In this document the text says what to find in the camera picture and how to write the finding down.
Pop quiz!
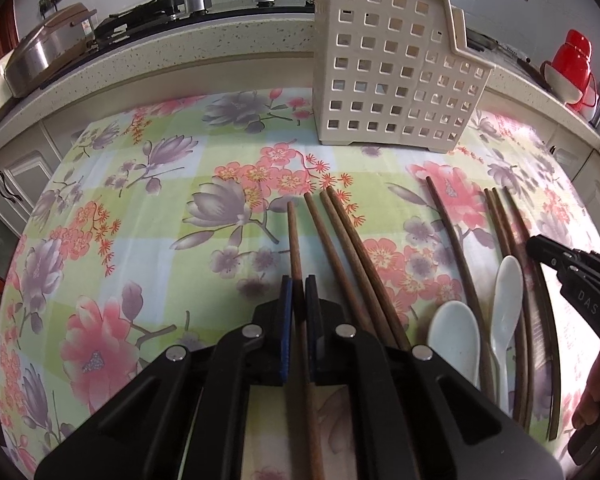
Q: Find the floral checked tablecloth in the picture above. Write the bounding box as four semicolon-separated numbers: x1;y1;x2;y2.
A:
0;89;600;476

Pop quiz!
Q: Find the silver electric griddle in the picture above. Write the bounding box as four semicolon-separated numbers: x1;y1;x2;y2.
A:
0;3;96;121

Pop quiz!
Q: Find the white bowl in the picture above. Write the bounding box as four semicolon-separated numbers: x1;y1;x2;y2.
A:
542;63;582;104

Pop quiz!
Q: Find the person's right hand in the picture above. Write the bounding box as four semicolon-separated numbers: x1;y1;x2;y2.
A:
571;352;600;430

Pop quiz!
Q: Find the white cabinet door left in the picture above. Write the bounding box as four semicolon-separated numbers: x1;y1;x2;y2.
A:
0;148;59;236

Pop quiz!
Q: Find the white ceramic soup spoon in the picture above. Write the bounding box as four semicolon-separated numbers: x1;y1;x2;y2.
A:
427;300;481;387
490;256;524;413

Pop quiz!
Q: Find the red thermos jug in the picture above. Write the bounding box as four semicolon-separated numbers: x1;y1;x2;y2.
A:
540;29;597;120

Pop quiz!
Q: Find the beige perforated utensil caddy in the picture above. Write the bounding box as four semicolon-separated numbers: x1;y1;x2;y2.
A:
312;0;494;153

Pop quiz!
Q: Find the kitchen knife dark handle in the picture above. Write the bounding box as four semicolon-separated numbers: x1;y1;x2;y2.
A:
466;28;550;90

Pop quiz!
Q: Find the black gas stove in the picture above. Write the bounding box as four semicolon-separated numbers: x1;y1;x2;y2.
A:
94;0;314;50

